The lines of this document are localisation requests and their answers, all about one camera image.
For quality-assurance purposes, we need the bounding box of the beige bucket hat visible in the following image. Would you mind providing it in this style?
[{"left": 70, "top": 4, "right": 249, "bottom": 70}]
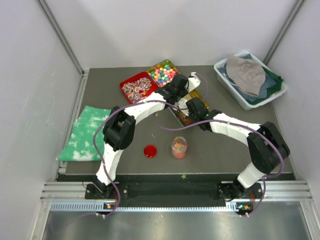
[{"left": 226, "top": 55, "right": 266, "bottom": 97}]

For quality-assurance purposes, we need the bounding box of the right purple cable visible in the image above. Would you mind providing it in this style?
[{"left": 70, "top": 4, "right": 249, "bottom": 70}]
[{"left": 154, "top": 113, "right": 285, "bottom": 218}]

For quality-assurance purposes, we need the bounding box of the green white cloth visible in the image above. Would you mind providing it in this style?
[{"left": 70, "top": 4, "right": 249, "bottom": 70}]
[{"left": 57, "top": 106, "right": 111, "bottom": 162}]

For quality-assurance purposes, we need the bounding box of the red tin with lollipops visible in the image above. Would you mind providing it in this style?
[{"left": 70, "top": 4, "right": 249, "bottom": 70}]
[{"left": 119, "top": 71, "right": 158, "bottom": 104}]

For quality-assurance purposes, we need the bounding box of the green garment in basket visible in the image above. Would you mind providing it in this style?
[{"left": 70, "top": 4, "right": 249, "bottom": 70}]
[{"left": 246, "top": 67, "right": 284, "bottom": 105}]

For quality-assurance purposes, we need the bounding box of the red jar lid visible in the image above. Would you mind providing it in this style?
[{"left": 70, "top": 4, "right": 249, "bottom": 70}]
[{"left": 143, "top": 145, "right": 157, "bottom": 158}]

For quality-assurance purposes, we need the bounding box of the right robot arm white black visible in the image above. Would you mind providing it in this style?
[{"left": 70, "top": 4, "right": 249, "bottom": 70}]
[{"left": 186, "top": 97, "right": 290, "bottom": 199}]

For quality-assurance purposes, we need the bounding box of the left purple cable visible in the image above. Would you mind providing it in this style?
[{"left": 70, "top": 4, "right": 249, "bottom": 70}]
[{"left": 93, "top": 72, "right": 209, "bottom": 218}]

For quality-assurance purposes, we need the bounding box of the tin with colourful cube candies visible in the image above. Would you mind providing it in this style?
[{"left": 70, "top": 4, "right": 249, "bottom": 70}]
[{"left": 146, "top": 59, "right": 180, "bottom": 87}]

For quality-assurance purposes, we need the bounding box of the golden tin with star candies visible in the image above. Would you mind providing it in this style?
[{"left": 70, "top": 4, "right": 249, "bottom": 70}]
[{"left": 169, "top": 89, "right": 209, "bottom": 126}]

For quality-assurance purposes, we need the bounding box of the blue-grey garment in basket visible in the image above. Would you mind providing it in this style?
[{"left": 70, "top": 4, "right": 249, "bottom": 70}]
[{"left": 237, "top": 73, "right": 277, "bottom": 102}]

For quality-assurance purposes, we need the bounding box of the purple cable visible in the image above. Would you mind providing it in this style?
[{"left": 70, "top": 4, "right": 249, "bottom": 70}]
[
  {"left": 154, "top": 113, "right": 285, "bottom": 218},
  {"left": 93, "top": 72, "right": 209, "bottom": 218}
]

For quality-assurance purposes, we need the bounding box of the clear plastic jar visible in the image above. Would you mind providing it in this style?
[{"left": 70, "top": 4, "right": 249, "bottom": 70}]
[{"left": 171, "top": 136, "right": 188, "bottom": 159}]

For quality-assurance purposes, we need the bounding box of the white plastic basket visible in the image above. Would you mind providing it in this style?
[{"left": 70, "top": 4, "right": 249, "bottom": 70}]
[{"left": 214, "top": 51, "right": 288, "bottom": 111}]

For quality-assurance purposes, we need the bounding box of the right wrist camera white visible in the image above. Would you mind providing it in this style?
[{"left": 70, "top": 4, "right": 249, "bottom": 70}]
[{"left": 175, "top": 98, "right": 188, "bottom": 111}]

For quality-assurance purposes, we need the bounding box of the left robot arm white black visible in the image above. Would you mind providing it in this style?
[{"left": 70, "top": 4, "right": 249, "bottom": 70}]
[{"left": 85, "top": 73, "right": 190, "bottom": 200}]

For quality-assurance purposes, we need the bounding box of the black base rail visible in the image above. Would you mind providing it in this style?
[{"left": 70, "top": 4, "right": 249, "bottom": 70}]
[{"left": 93, "top": 173, "right": 262, "bottom": 208}]

